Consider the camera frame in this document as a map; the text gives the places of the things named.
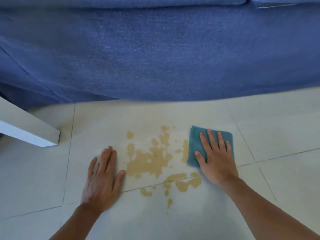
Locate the person's right forearm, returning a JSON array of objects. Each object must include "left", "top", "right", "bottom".
[{"left": 216, "top": 176, "right": 320, "bottom": 240}]

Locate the brown liquid spill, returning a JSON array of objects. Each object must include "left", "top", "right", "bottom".
[{"left": 126, "top": 125, "right": 203, "bottom": 210}]

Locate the person's left forearm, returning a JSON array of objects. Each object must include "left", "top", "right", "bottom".
[{"left": 49, "top": 203, "right": 102, "bottom": 240}]

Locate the teal cleaning cloth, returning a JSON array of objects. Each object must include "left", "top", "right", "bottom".
[{"left": 187, "top": 125, "right": 234, "bottom": 169}]

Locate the person's left hand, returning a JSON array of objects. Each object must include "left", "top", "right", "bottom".
[{"left": 80, "top": 146, "right": 126, "bottom": 214}]

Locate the person's right hand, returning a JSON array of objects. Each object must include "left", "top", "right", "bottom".
[{"left": 194, "top": 129, "right": 239, "bottom": 187}]

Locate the white table leg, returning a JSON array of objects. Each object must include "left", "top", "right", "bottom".
[{"left": 0, "top": 96, "right": 61, "bottom": 148}]

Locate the blue fabric sofa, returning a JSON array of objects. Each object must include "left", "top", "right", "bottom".
[{"left": 0, "top": 0, "right": 320, "bottom": 111}]

